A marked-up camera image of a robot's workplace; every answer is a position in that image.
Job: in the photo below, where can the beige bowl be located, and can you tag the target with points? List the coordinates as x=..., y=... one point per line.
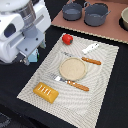
x=124, y=16

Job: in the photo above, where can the round wooden plate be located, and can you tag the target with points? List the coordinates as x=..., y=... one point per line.
x=73, y=69

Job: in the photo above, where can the white toy fish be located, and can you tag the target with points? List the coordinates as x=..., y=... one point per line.
x=90, y=48

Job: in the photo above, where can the large grey pot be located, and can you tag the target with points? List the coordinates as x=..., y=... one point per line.
x=95, y=14

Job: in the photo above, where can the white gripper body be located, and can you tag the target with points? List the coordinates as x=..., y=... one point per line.
x=33, y=40

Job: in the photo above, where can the light blue toy house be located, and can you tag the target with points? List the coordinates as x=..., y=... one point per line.
x=34, y=56

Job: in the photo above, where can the beige woven placemat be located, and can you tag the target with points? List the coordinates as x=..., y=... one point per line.
x=77, y=107

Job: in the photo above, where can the yellow toy bread loaf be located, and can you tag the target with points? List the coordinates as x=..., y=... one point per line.
x=46, y=92

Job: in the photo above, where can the small grey pot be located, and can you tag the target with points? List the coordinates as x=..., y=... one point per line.
x=72, y=11

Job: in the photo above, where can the fork with wooden handle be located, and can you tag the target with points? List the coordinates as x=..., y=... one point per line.
x=74, y=84

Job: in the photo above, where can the knife with wooden handle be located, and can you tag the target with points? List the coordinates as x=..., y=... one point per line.
x=82, y=58

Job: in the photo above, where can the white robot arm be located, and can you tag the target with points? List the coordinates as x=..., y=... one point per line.
x=22, y=30

